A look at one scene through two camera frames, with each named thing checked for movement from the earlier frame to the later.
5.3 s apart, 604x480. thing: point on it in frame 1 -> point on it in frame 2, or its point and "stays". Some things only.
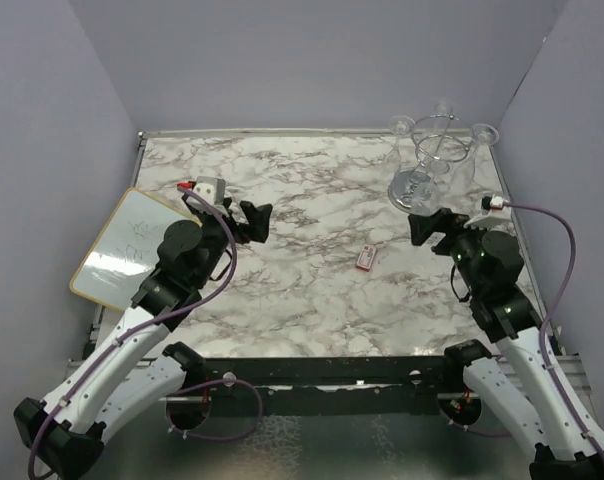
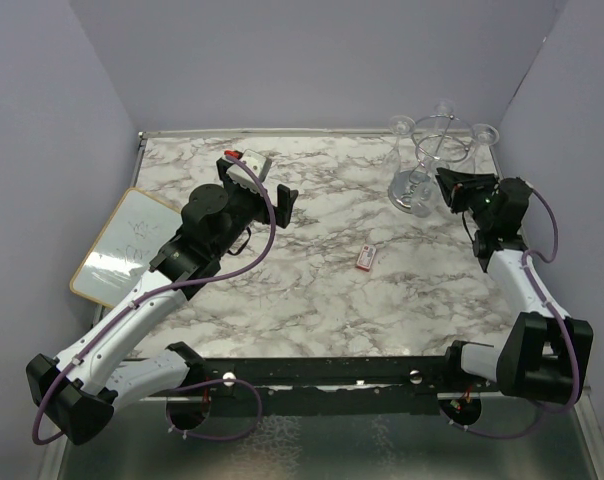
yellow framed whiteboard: x=126 y=249 stays
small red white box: x=365 y=258 stays
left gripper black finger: x=258 y=220 -> x=285 y=201
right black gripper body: x=453 y=224 -> x=477 y=201
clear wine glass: x=441 y=110 stays
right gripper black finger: x=422 y=226 -> x=448 y=180
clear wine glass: x=483 y=175 stays
